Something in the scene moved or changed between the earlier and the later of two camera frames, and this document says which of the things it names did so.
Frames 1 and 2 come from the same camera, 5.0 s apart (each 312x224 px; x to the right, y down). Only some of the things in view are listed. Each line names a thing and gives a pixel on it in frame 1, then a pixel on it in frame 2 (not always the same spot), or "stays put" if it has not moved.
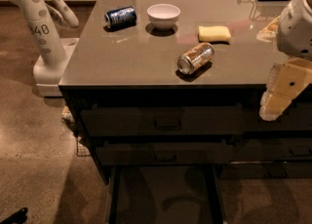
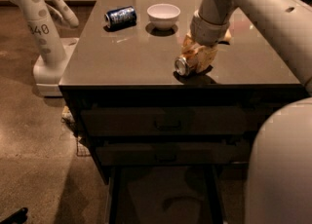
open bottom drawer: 165,194 stays put
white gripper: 296,29 -> 205,31
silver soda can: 195,57 stays put
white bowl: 163,16 stays put
